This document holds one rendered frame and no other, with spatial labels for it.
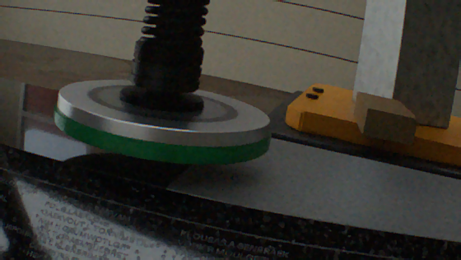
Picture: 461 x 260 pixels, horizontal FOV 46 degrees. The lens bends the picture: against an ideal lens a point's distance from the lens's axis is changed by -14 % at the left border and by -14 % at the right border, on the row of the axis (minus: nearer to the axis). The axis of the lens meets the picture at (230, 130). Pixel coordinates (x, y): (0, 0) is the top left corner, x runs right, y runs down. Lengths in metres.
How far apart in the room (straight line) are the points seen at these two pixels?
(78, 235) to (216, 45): 6.39
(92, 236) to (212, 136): 0.14
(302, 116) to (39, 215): 0.73
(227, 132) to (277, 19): 6.17
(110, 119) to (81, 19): 7.17
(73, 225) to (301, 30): 6.17
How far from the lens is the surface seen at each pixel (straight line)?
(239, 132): 0.52
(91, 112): 0.51
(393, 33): 1.28
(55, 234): 0.53
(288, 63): 6.67
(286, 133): 1.13
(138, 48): 0.57
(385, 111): 1.04
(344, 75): 6.57
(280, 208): 0.53
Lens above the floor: 0.98
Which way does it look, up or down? 13 degrees down
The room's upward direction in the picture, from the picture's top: 10 degrees clockwise
